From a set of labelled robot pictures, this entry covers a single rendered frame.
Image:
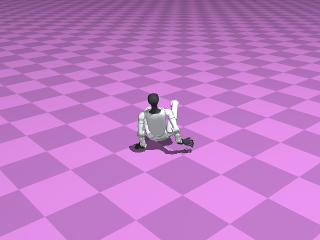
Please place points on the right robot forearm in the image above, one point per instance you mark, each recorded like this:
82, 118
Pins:
178, 137

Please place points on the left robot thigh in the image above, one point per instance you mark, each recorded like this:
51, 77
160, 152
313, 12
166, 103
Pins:
148, 133

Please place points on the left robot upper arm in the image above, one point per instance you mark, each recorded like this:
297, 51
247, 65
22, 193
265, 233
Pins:
141, 117

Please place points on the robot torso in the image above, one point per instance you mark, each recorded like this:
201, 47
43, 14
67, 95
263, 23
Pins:
157, 124

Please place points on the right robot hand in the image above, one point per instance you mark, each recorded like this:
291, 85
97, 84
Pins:
187, 142

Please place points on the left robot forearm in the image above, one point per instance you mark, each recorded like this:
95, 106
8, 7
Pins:
142, 141

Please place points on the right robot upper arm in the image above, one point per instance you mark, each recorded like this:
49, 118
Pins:
172, 120

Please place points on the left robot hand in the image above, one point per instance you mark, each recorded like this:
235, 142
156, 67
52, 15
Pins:
138, 146

